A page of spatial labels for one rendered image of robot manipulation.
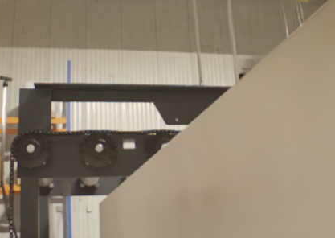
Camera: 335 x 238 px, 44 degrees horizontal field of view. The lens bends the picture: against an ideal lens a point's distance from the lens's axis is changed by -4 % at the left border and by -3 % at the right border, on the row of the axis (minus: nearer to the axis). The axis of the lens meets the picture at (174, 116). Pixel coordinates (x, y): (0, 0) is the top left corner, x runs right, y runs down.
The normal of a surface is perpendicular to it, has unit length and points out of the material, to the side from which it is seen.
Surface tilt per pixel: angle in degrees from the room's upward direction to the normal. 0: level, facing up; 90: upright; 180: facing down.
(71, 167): 90
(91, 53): 90
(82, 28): 90
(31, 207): 90
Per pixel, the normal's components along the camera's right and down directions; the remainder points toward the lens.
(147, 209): -0.97, -0.01
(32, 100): 0.23, -0.27
